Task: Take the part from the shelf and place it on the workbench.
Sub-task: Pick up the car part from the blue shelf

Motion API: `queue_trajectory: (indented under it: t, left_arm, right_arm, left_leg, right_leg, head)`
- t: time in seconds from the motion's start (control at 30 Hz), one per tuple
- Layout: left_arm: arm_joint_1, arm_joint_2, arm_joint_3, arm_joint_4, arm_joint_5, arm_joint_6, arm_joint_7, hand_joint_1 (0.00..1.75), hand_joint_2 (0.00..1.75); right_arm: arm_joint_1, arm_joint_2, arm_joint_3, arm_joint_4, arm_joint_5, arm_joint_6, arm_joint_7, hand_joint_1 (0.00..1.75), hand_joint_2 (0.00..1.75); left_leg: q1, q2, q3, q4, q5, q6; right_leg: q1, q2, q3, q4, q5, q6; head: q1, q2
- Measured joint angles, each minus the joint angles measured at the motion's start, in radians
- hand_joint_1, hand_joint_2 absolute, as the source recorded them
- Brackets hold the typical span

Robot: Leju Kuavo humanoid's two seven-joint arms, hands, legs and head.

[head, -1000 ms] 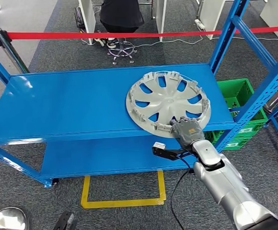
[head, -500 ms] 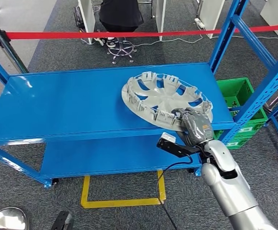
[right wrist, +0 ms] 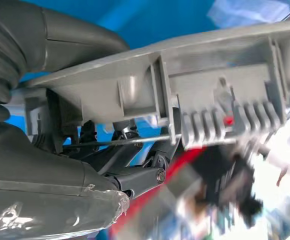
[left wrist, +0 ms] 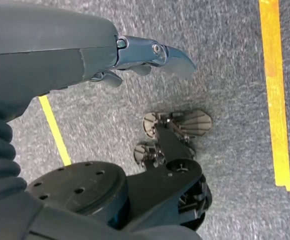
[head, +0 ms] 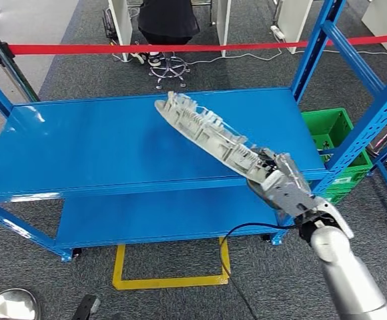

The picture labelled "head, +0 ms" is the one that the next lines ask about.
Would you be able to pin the green plastic crate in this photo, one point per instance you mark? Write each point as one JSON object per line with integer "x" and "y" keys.
{"x": 330, "y": 126}

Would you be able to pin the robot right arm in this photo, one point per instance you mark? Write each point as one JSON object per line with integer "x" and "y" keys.
{"x": 347, "y": 274}

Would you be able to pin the white desk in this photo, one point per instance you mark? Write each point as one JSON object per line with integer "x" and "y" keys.
{"x": 293, "y": 22}
{"x": 122, "y": 26}
{"x": 384, "y": 17}

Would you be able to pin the chrome barrier stanchion post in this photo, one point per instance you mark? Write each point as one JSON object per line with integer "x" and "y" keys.
{"x": 13, "y": 73}

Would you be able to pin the white power strip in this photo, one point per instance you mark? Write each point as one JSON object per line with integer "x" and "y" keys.
{"x": 276, "y": 32}

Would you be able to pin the silver plastic wheel hubcap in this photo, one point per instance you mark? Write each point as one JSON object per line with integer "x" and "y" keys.
{"x": 206, "y": 128}

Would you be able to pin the chrome office chair base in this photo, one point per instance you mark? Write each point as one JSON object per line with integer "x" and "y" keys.
{"x": 171, "y": 68}

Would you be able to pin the red barrier belt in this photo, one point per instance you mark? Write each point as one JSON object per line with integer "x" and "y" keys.
{"x": 147, "y": 47}

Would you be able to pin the yellow floor tape square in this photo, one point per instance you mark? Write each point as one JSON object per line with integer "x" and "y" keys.
{"x": 166, "y": 282}

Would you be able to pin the person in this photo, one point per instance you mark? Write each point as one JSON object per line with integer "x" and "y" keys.
{"x": 166, "y": 20}

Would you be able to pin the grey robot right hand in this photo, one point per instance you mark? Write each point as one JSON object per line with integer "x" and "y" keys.
{"x": 290, "y": 190}

